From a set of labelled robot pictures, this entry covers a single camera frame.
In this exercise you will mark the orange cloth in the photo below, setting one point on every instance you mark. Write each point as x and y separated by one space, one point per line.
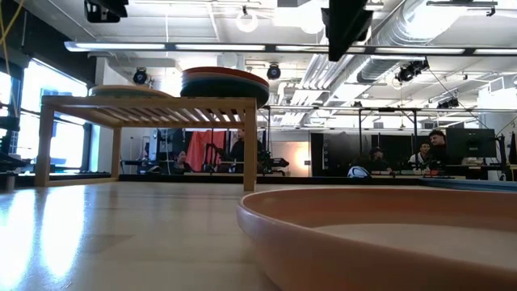
206 145

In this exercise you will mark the black ceiling camera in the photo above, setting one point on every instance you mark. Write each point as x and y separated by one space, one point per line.
410 72

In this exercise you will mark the dark green plate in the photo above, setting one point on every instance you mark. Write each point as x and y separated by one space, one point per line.
222 89

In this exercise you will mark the black background robot arm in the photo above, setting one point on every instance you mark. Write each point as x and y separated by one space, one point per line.
272 163

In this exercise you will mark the red plate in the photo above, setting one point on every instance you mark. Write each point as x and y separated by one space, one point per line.
226 70

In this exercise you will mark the blue plate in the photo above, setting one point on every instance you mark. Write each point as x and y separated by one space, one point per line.
476 186

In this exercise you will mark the round white ceiling lamp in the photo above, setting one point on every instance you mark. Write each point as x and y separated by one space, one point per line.
247 30

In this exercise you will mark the wooden slatted shelf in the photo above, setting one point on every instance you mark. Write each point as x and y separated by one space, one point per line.
161 102

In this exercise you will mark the black background monitor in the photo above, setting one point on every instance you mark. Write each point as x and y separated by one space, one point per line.
470 143

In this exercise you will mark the black backdrop panel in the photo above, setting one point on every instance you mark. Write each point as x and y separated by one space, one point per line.
339 153

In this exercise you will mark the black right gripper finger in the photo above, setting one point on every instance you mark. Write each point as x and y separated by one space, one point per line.
339 50

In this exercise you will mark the black ceiling bracket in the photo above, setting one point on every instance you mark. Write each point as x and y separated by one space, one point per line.
460 2

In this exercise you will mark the long ceiling light strip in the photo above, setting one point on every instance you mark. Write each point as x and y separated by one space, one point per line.
121 46

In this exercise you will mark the white and blue ball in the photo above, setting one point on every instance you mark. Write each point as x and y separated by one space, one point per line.
358 172

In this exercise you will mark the terracotta brown plate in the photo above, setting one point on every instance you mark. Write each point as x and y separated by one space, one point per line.
323 250

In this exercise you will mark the black aluminium table frame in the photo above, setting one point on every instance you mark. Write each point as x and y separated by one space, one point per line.
194 178

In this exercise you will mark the sage green plate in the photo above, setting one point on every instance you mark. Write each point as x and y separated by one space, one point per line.
129 94

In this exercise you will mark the person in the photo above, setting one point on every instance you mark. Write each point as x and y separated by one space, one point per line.
438 149
238 149
376 161
182 163
422 155

